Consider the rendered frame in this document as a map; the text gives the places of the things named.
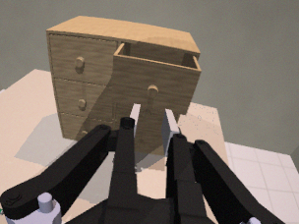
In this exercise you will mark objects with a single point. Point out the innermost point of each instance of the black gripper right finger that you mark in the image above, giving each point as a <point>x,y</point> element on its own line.
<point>229,200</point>

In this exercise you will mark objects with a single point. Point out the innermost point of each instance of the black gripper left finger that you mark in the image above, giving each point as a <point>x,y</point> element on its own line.
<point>45,198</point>

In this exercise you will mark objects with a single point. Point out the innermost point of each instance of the small brown wooden chest of drawers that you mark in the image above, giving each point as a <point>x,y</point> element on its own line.
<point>166,38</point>

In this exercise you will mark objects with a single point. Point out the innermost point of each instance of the brown wooden drawer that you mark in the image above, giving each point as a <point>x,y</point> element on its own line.
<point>92,56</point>
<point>147,117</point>
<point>76,126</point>
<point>154,85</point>
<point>150,138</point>
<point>84,98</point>

